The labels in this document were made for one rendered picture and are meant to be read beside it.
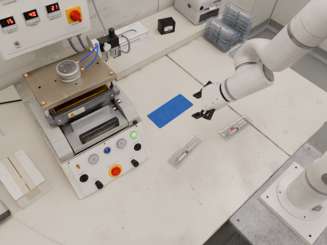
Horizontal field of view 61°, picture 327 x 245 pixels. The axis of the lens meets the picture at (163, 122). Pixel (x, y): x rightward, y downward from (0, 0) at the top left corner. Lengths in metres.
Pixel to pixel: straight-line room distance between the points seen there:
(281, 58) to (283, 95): 0.82
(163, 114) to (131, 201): 0.46
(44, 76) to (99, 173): 0.41
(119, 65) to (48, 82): 0.57
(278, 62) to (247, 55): 0.17
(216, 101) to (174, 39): 0.77
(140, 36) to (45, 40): 0.64
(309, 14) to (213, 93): 0.44
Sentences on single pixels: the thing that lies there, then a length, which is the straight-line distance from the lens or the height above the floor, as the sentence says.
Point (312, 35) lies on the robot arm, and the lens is 0.73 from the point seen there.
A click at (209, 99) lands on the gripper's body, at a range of 1.02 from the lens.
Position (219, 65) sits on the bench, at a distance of 1.64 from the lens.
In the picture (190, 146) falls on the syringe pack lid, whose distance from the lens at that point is 1.23.
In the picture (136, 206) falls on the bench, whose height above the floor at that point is 0.75.
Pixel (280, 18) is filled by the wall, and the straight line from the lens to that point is 3.38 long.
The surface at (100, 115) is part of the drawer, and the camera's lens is 1.06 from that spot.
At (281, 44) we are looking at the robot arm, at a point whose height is 1.39.
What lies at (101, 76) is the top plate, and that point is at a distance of 1.01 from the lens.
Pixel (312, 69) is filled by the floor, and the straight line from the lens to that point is 3.14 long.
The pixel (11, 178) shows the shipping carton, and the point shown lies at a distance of 1.18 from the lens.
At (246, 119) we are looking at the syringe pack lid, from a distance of 1.39.
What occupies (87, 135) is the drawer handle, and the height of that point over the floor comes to 1.01.
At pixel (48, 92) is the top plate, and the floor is 1.11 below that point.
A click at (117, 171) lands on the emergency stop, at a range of 1.14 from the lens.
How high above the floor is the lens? 1.82
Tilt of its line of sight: 54 degrees down
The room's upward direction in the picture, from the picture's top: 6 degrees clockwise
